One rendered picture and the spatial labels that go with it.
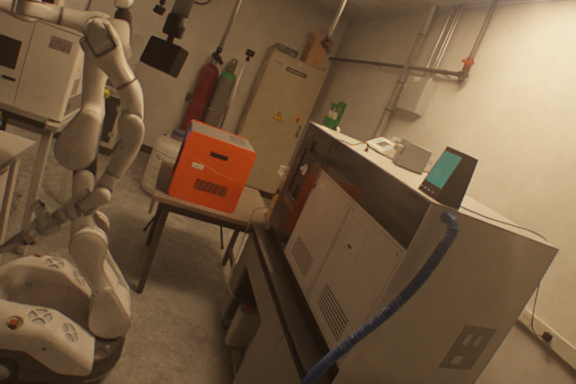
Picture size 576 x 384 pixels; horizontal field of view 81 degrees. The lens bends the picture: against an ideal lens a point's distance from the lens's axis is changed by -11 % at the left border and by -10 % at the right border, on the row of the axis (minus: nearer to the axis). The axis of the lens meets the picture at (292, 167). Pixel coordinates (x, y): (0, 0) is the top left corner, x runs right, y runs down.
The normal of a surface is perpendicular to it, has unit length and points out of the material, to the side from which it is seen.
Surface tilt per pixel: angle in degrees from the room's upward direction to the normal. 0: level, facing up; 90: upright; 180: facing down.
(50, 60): 90
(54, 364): 90
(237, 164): 90
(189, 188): 90
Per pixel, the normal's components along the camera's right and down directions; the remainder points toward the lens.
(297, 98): 0.25, 0.30
